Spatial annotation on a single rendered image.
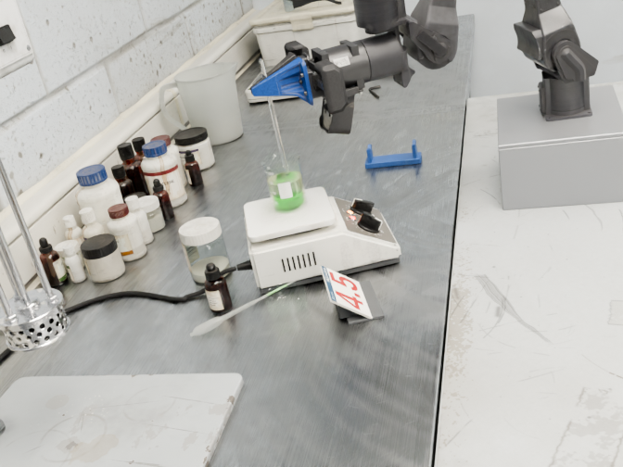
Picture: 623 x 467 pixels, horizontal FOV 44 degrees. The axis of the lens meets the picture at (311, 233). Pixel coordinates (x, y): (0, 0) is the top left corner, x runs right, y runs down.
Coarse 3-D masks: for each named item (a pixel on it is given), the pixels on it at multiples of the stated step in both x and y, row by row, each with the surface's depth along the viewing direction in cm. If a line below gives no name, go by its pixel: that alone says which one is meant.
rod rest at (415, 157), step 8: (368, 152) 136; (416, 152) 135; (368, 160) 136; (376, 160) 137; (384, 160) 136; (392, 160) 135; (400, 160) 135; (408, 160) 134; (416, 160) 134; (368, 168) 137
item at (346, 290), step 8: (328, 272) 99; (336, 272) 100; (336, 280) 98; (344, 280) 99; (352, 280) 101; (336, 288) 95; (344, 288) 97; (352, 288) 98; (336, 296) 93; (344, 296) 95; (352, 296) 96; (360, 296) 97; (352, 304) 94; (360, 304) 95
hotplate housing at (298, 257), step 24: (336, 216) 106; (264, 240) 102; (288, 240) 101; (312, 240) 101; (336, 240) 101; (360, 240) 102; (240, 264) 105; (264, 264) 101; (288, 264) 102; (312, 264) 102; (336, 264) 103; (360, 264) 103; (384, 264) 104; (264, 288) 103
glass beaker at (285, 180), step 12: (276, 156) 106; (288, 156) 106; (264, 168) 103; (276, 168) 101; (288, 168) 102; (300, 168) 104; (276, 180) 102; (288, 180) 102; (300, 180) 104; (276, 192) 103; (288, 192) 103; (300, 192) 104; (276, 204) 104; (288, 204) 104; (300, 204) 104
